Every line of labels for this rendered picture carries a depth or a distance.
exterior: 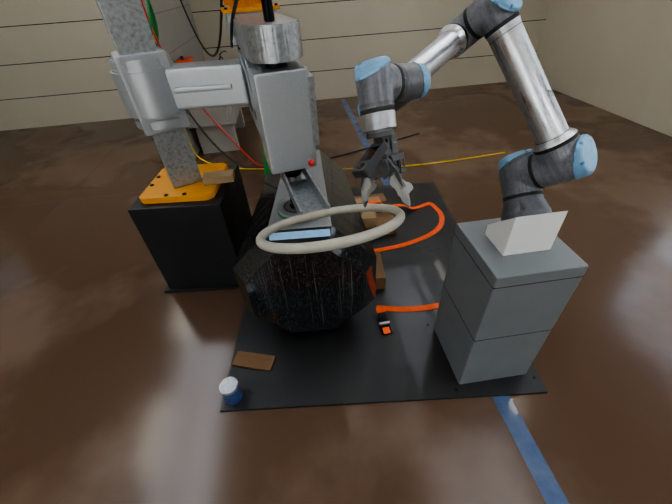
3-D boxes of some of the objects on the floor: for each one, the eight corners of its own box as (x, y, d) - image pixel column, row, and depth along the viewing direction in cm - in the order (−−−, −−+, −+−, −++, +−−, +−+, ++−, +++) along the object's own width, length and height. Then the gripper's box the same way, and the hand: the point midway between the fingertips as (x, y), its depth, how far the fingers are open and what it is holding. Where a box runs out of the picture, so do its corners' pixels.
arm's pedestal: (494, 313, 224) (536, 206, 170) (539, 382, 186) (611, 272, 132) (423, 323, 221) (442, 218, 167) (453, 395, 183) (491, 289, 128)
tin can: (222, 395, 189) (216, 383, 181) (238, 384, 193) (233, 373, 185) (229, 409, 183) (223, 397, 174) (246, 397, 187) (240, 386, 179)
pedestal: (164, 293, 257) (119, 213, 210) (190, 241, 308) (159, 166, 260) (249, 288, 256) (223, 206, 209) (261, 236, 307) (242, 161, 259)
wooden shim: (232, 365, 203) (231, 364, 202) (238, 351, 211) (238, 350, 210) (270, 371, 199) (270, 370, 198) (275, 357, 206) (275, 355, 205)
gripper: (423, 124, 83) (429, 201, 89) (362, 135, 97) (371, 202, 103) (404, 127, 78) (413, 209, 84) (343, 138, 91) (354, 209, 97)
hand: (384, 208), depth 92 cm, fingers open, 14 cm apart
